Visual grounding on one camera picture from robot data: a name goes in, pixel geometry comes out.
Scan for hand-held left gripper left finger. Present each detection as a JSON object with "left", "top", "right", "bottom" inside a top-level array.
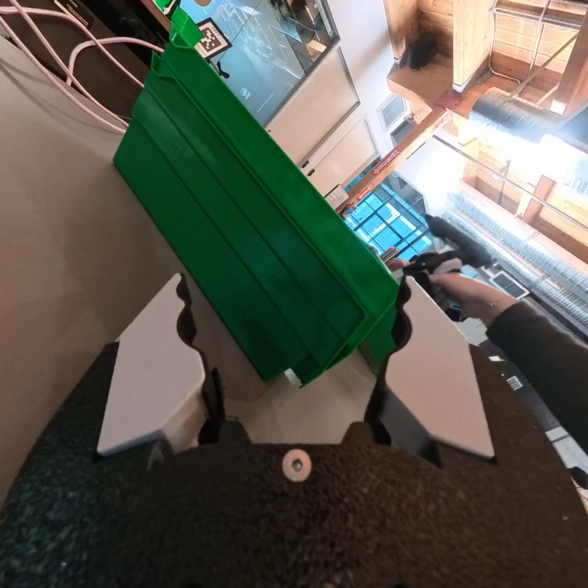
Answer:
[{"left": 96, "top": 273, "right": 226, "bottom": 456}]

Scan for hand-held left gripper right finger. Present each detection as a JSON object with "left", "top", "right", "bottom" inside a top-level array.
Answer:
[{"left": 364, "top": 275, "right": 496, "bottom": 460}]

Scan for small ceiling vent grille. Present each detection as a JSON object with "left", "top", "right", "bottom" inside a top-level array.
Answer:
[{"left": 488, "top": 271, "right": 529, "bottom": 299}]

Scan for white door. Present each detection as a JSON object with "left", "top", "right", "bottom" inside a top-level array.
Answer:
[
  {"left": 301, "top": 117, "right": 379, "bottom": 196},
  {"left": 266, "top": 46, "right": 361, "bottom": 166}
]

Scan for black round ceiling fixture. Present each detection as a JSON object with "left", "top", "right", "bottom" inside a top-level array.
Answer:
[{"left": 406, "top": 30, "right": 439, "bottom": 70}]

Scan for printed tag sign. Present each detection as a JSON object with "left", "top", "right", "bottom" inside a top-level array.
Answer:
[{"left": 194, "top": 17, "right": 232, "bottom": 60}]

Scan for silver air duct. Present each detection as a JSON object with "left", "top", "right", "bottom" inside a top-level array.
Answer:
[
  {"left": 448, "top": 187, "right": 588, "bottom": 295},
  {"left": 469, "top": 87, "right": 588, "bottom": 148},
  {"left": 440, "top": 209, "right": 588, "bottom": 328}
]

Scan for wooden post red signs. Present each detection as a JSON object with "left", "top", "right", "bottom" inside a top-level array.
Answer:
[{"left": 335, "top": 110, "right": 453, "bottom": 217}]

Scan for wall vent grille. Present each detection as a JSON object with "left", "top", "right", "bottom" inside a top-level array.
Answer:
[{"left": 377, "top": 94, "right": 409, "bottom": 133}]

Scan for pink cable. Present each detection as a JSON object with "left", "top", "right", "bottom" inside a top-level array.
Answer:
[{"left": 0, "top": 0, "right": 166, "bottom": 136}]

